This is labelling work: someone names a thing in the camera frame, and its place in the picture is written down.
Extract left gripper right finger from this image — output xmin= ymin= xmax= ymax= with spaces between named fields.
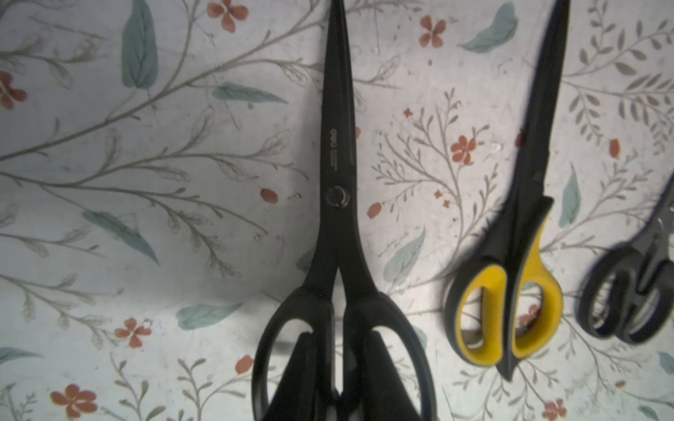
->
xmin=347 ymin=331 xmax=419 ymax=421

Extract small grey silver scissors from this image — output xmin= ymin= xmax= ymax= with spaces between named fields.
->
xmin=576 ymin=179 xmax=673 ymax=345

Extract all black scissors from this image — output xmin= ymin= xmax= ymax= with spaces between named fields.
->
xmin=251 ymin=1 xmax=437 ymax=420

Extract yellow black scissors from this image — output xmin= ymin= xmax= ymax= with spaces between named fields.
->
xmin=443 ymin=1 xmax=570 ymax=382

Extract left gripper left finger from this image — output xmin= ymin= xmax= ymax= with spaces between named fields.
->
xmin=260 ymin=331 xmax=332 ymax=420

